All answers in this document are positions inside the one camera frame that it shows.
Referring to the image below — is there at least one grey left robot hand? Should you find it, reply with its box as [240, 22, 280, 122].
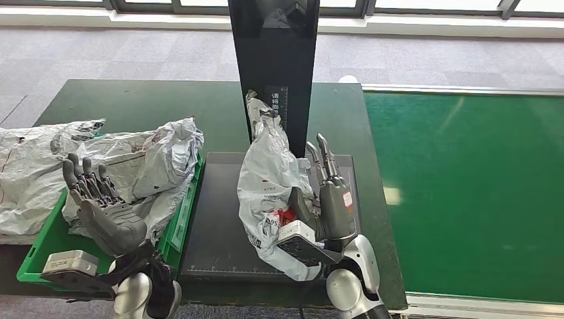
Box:
[61, 152, 148, 259]

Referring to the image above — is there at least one green plastic crate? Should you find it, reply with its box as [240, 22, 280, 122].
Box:
[17, 154, 204, 292]

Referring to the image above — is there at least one grey crumpled parcel bag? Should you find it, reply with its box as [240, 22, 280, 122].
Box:
[0, 118, 106, 237]

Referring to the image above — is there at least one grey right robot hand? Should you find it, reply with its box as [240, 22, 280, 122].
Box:
[288, 133, 358, 242]

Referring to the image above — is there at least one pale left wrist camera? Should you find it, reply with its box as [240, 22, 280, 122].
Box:
[40, 250, 113, 294]

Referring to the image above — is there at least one dark window frame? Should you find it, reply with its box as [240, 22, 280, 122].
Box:
[0, 0, 564, 21]

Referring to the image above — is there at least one dark green table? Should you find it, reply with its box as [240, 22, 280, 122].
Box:
[0, 78, 408, 311]

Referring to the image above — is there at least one white window sill ledge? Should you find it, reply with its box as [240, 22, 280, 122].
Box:
[0, 5, 564, 41]

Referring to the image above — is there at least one black inbound scanner machine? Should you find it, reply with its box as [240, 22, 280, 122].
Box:
[178, 0, 366, 282]

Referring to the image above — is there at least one silver conveyor frame rail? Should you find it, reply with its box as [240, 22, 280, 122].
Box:
[390, 292, 564, 319]
[361, 82, 564, 97]

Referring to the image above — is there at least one green conveyor belt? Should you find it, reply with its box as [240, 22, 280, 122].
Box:
[363, 91, 564, 304]

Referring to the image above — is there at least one white parcel bag black print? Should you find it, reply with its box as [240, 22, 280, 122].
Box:
[237, 90, 325, 282]

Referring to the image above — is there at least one grey parcel bag red print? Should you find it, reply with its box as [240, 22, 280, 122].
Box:
[68, 116, 206, 245]

